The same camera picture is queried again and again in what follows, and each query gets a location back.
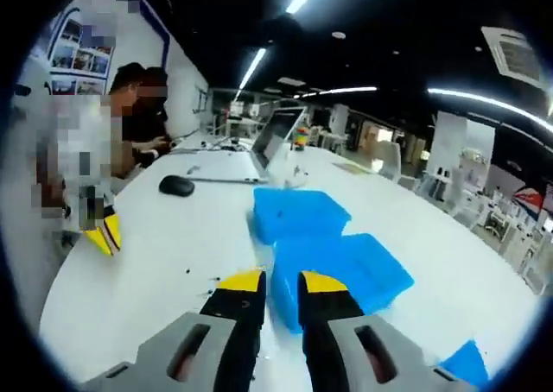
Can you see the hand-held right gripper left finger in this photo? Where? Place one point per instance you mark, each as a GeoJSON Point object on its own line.
{"type": "Point", "coordinates": [233, 301]}

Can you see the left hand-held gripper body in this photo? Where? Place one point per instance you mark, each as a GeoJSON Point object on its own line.
{"type": "Point", "coordinates": [109, 197]}

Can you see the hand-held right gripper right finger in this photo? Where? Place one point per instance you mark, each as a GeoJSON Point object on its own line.
{"type": "Point", "coordinates": [332, 310]}

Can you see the blue plastic bin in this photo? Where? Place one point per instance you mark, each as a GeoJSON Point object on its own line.
{"type": "Point", "coordinates": [367, 271]}
{"type": "Point", "coordinates": [302, 210]}
{"type": "Point", "coordinates": [466, 366]}

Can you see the black computer mouse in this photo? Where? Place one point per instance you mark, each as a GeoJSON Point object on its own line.
{"type": "Point", "coordinates": [177, 185]}

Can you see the person's white shirt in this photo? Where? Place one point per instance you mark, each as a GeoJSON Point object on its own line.
{"type": "Point", "coordinates": [26, 258]}

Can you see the clear plastic bag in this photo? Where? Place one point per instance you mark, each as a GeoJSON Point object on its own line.
{"type": "Point", "coordinates": [294, 178]}

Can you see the yellowish flat mat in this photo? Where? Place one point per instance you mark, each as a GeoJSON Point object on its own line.
{"type": "Point", "coordinates": [350, 168]}

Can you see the white office chair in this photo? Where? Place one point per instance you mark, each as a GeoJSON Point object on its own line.
{"type": "Point", "coordinates": [389, 159]}

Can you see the white laptop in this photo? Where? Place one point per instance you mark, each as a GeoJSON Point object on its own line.
{"type": "Point", "coordinates": [276, 133]}

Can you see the colourful stacked toy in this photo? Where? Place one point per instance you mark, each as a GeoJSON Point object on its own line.
{"type": "Point", "coordinates": [301, 138]}

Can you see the row of white office desks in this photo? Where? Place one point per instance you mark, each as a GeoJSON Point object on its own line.
{"type": "Point", "coordinates": [488, 219]}

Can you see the curved ceiling light strip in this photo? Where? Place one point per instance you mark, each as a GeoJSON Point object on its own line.
{"type": "Point", "coordinates": [488, 103]}

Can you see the white ceiling air vent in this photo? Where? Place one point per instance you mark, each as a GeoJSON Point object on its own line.
{"type": "Point", "coordinates": [514, 55]}

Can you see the wall poster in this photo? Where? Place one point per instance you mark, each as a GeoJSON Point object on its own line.
{"type": "Point", "coordinates": [65, 55]}

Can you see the red blue wall banner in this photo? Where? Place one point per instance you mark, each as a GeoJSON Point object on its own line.
{"type": "Point", "coordinates": [531, 200]}

